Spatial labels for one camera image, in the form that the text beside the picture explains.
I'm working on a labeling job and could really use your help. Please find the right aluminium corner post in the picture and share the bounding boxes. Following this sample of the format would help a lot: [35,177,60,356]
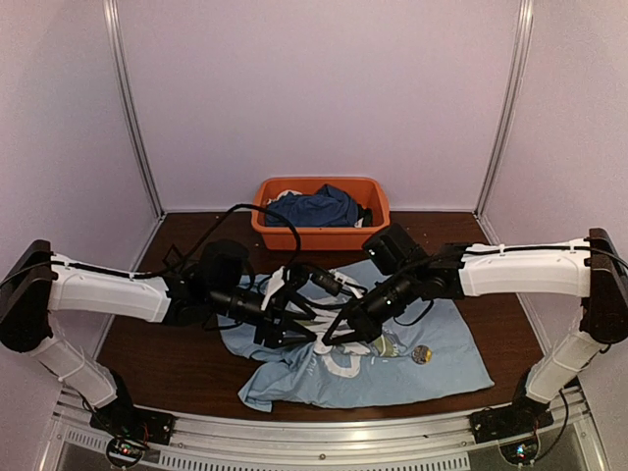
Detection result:
[474,0,535,219]

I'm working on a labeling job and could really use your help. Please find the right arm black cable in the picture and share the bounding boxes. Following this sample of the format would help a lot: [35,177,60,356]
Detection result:
[284,262,443,315]

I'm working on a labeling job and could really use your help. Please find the left aluminium corner post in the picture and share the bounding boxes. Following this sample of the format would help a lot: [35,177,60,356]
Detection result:
[102,0,165,219]

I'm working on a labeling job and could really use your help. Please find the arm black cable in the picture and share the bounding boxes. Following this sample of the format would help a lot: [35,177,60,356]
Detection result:
[284,262,443,315]
[146,203,301,281]

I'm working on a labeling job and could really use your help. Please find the dark blue garment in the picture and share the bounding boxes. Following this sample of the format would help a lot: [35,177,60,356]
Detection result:
[265,183,365,228]

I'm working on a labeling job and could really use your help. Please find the black open brooch case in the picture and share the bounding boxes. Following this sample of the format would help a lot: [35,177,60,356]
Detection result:
[162,244,186,272]

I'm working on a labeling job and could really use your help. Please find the aluminium front rail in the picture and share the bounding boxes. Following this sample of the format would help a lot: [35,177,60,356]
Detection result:
[34,387,610,470]

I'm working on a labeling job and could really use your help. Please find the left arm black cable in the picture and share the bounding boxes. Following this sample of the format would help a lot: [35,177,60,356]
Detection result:
[146,203,301,281]

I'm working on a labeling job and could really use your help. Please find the aluminium corner post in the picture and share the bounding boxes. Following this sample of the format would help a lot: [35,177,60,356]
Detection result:
[102,0,165,219]
[474,0,535,219]

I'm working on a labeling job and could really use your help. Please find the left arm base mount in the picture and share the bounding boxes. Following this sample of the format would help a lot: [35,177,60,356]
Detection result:
[89,400,175,445]

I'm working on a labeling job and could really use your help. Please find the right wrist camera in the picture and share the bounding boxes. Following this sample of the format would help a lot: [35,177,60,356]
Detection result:
[310,268,368,298]

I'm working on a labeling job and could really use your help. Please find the painted round brooch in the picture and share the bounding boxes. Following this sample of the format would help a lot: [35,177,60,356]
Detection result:
[412,345,433,365]

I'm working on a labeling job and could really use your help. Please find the light blue printed t-shirt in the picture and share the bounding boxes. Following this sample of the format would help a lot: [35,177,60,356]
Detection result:
[217,259,495,413]

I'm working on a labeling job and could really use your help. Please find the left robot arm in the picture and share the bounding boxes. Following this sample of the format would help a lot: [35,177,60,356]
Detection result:
[1,239,317,436]

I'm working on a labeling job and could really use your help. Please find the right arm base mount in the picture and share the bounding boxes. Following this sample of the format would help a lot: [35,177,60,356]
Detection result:
[469,404,554,444]

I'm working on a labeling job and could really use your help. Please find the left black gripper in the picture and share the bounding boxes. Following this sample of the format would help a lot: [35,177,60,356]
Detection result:
[209,284,317,348]

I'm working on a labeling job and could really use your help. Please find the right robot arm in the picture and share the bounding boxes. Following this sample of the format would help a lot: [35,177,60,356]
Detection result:
[323,224,627,434]

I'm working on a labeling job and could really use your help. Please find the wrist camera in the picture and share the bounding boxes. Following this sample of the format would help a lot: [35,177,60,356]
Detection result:
[261,266,306,312]
[310,268,368,298]

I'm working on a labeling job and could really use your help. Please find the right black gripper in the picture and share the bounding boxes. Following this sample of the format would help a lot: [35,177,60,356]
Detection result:
[322,268,418,347]

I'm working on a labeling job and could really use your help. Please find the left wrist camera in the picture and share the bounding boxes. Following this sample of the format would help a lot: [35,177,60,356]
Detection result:
[261,266,306,312]

